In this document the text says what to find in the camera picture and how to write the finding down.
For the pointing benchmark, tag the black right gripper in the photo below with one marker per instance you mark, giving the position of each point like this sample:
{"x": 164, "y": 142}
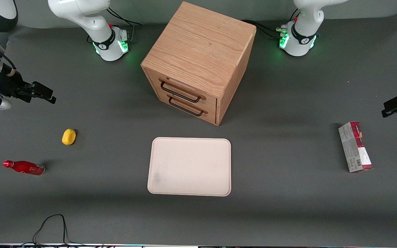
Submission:
{"x": 9, "y": 84}

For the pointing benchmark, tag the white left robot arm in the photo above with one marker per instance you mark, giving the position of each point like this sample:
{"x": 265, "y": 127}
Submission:
{"x": 302, "y": 31}

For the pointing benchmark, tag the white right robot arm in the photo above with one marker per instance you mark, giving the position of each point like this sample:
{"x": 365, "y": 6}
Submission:
{"x": 81, "y": 13}

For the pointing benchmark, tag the red coke bottle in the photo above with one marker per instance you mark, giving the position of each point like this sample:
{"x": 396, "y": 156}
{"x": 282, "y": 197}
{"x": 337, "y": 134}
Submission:
{"x": 26, "y": 167}

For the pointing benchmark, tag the beige plastic tray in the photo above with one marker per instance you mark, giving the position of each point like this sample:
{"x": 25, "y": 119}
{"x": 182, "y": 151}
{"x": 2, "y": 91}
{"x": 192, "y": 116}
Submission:
{"x": 190, "y": 167}

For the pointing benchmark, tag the yellow lemon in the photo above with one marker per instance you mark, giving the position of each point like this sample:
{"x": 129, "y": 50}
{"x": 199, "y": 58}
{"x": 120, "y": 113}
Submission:
{"x": 69, "y": 136}

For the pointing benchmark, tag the red and white carton box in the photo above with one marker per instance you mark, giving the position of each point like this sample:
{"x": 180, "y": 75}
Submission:
{"x": 355, "y": 147}

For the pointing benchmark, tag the wooden drawer cabinet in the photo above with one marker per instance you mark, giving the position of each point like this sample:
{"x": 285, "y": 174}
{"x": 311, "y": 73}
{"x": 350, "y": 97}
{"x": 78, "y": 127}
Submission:
{"x": 202, "y": 51}

